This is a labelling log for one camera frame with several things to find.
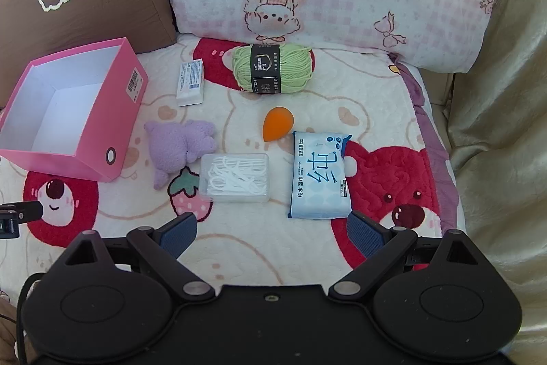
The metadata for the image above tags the black cable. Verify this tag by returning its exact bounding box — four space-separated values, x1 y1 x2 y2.
15 273 48 361

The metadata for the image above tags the small white blue packet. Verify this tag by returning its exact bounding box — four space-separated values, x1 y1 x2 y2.
176 60 205 107

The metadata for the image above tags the green yarn ball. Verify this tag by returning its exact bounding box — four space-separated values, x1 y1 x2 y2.
232 43 316 94

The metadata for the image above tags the pink cardboard box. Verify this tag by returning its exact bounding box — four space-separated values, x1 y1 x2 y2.
0 38 149 183

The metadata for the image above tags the clear floss pick box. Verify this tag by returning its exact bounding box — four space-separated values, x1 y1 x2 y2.
199 153 271 203

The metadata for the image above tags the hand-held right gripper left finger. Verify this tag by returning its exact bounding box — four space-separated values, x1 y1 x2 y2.
64 212 216 303

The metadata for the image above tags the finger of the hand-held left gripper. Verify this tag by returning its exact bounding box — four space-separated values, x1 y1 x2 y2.
17 200 44 224

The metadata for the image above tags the purple plush toy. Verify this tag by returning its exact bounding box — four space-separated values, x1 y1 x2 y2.
144 120 217 190

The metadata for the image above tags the blue wet wipes pack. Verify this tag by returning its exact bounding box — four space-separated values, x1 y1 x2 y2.
288 131 353 219

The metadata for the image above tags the bear printed blanket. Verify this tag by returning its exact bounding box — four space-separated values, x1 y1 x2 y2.
0 34 461 297

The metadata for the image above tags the beige satin cloth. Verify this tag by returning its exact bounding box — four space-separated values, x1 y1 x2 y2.
421 0 547 365

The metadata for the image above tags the orange makeup sponge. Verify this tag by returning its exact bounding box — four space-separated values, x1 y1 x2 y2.
263 107 295 142

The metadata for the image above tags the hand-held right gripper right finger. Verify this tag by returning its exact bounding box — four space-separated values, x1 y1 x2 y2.
328 210 480 301

